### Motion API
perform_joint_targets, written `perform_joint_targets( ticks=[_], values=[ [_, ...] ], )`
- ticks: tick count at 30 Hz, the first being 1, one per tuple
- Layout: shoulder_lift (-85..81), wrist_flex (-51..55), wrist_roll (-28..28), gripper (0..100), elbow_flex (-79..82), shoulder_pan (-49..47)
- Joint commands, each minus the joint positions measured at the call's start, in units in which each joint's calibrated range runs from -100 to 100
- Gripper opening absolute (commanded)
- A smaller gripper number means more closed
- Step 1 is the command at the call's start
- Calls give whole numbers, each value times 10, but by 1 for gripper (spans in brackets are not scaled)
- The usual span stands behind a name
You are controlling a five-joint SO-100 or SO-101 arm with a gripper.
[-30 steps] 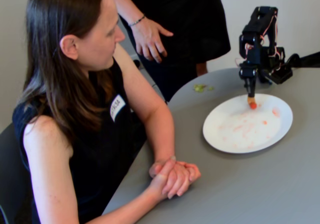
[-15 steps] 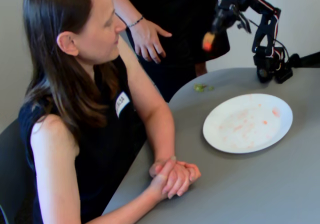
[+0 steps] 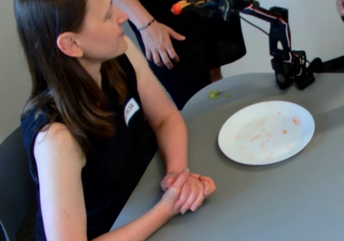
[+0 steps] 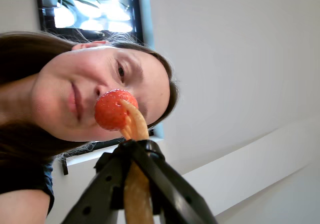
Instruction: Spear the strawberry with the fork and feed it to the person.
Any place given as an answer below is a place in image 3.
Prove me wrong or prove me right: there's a beaded bracelet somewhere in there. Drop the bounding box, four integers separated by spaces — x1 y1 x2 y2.
137 17 156 32

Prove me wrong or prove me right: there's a seated woman's black sleeveless top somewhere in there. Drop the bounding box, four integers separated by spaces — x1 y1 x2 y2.
20 54 162 241

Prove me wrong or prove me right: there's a white name tag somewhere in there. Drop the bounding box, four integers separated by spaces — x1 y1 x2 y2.
124 97 142 127

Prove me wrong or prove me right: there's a seated woman's left forearm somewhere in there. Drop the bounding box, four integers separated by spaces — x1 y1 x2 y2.
158 108 190 177

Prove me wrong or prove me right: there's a red white wire bundle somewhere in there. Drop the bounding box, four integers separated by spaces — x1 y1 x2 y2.
238 1 294 64

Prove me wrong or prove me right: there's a seated woman's right forearm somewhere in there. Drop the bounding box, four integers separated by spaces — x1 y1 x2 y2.
109 196 175 241

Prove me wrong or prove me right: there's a dark grey chair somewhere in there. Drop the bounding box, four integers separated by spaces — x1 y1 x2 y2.
0 127 37 241

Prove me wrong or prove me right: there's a white round plate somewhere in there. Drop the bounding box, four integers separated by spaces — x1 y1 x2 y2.
217 100 316 166

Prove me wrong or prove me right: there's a standing person's right hand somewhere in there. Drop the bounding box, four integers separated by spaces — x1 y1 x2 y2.
139 23 187 70

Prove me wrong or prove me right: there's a seated woman's brown-haired head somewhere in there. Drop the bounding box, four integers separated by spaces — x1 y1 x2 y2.
13 0 130 145

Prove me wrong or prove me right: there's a seated woman's left hand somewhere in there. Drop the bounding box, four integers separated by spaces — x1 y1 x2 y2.
160 172 217 196

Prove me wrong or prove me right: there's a standing person's right forearm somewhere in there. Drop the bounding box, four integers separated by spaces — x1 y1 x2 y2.
103 0 156 31

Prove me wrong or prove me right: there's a standing person in black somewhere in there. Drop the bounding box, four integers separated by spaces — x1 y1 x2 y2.
128 0 247 110

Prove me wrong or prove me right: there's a seated woman's right hand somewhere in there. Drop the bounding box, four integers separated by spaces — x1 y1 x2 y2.
161 187 210 215

